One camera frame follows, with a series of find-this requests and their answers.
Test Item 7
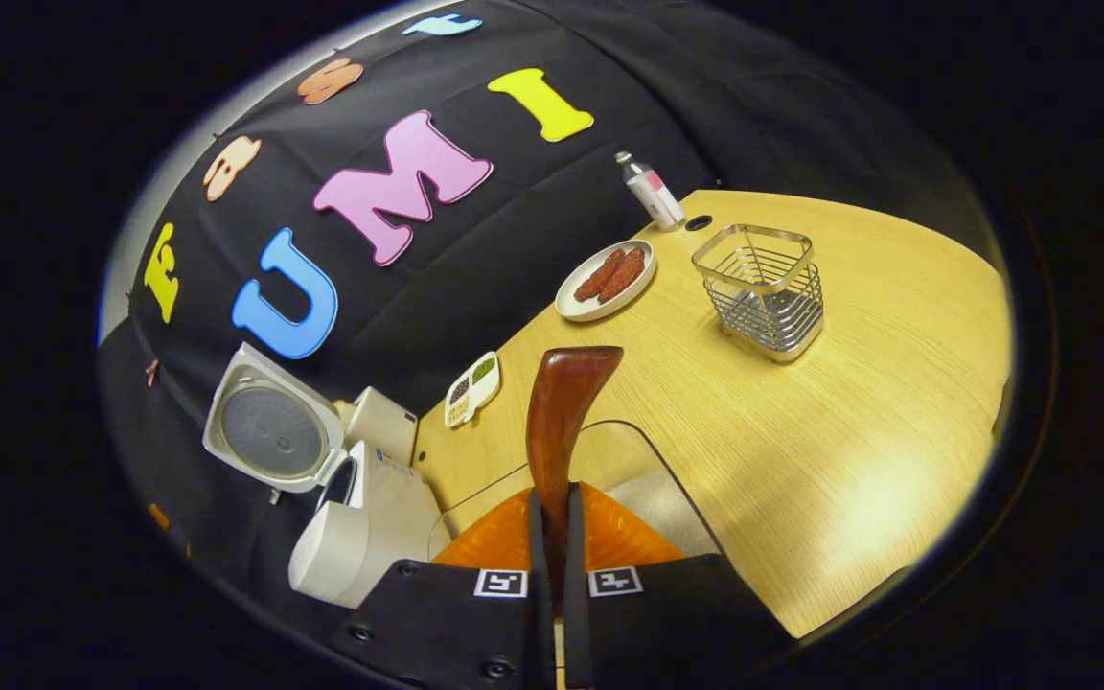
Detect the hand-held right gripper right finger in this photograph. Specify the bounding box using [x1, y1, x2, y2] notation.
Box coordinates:
[563, 482, 797, 690]

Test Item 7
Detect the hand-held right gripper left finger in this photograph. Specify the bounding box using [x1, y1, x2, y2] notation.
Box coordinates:
[327, 484, 553, 690]

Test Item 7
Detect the white rice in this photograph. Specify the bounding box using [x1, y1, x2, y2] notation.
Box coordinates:
[605, 470, 711, 559]

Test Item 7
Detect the white rice cooker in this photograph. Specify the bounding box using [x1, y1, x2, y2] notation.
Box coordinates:
[202, 342, 448, 610]

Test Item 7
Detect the brown wooden spoon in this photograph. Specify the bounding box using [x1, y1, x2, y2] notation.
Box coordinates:
[525, 345, 626, 614]

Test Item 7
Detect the wire chopstick holder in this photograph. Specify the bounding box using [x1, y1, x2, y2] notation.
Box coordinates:
[691, 224, 825, 363]

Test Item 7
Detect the white toaster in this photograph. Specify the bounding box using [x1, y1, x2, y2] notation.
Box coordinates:
[346, 386, 419, 468]

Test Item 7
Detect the white divided bean dish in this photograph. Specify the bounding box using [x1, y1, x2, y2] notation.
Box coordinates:
[444, 351, 502, 428]

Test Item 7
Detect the white round plate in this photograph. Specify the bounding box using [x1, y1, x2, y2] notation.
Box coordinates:
[555, 240, 657, 322]

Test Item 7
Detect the red meat piece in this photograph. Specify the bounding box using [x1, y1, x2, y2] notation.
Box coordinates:
[574, 249, 627, 303]
[596, 247, 647, 305]

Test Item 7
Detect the black backdrop cloth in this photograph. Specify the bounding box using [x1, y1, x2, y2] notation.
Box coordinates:
[97, 0, 994, 614]

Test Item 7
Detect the small pink label bottle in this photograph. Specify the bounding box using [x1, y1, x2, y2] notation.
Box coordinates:
[614, 150, 686, 233]

